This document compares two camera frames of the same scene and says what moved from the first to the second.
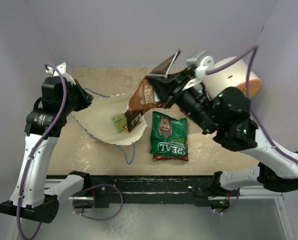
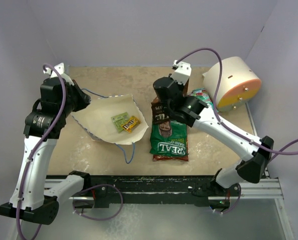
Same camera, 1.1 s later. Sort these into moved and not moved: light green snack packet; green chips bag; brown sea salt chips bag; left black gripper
Moved: brown sea salt chips bag
Not moved: green chips bag; left black gripper; light green snack packet
